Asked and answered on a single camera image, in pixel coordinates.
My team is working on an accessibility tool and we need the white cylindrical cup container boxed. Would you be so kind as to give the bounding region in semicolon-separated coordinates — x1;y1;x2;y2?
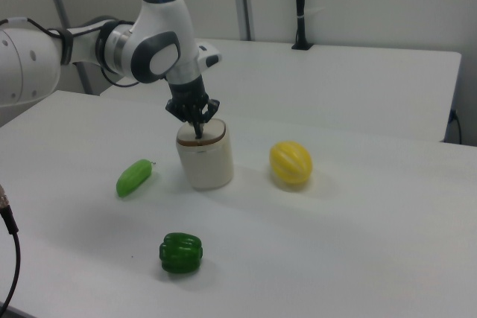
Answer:
175;135;235;191

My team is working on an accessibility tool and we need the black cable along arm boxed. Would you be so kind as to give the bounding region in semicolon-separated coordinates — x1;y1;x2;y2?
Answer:
0;16;136;89

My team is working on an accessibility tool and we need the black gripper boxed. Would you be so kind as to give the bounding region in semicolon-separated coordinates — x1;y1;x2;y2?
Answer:
165;74;221;139

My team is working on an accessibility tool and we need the thin cable at table edge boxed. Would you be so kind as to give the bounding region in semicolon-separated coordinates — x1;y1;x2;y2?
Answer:
449;108;464;144

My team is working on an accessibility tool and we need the dark green toy bell pepper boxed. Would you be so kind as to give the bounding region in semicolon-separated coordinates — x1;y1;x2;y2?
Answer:
159;232;205;275

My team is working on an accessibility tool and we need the light green toy cucumber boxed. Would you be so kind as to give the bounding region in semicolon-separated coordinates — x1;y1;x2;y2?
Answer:
116;159;157;199

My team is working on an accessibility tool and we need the black camera cable with plug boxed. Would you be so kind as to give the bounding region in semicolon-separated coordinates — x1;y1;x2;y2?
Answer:
0;183;22;306

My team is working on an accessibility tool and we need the black camera stand pole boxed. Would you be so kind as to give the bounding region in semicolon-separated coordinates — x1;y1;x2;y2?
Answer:
290;0;315;51

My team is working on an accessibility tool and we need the yellow ribbed toy melon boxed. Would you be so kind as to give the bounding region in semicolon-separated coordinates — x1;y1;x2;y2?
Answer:
269;140;314;185

